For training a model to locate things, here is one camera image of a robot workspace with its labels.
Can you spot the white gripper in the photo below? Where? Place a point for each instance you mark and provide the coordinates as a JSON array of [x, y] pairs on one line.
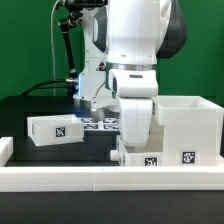
[[135, 90]]

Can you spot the white drawer with knob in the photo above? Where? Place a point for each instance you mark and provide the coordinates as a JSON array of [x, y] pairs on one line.
[[148, 155]]

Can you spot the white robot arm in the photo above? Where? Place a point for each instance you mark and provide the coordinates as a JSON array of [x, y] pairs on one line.
[[124, 40]]

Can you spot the white drawer cabinet box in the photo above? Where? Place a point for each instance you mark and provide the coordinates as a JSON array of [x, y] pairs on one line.
[[190, 128]]

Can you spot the fiducial marker sheet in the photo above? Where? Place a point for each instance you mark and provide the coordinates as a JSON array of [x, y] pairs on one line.
[[108, 124]]

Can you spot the white L-shaped barrier fence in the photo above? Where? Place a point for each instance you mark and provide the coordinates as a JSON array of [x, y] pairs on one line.
[[48, 179]]

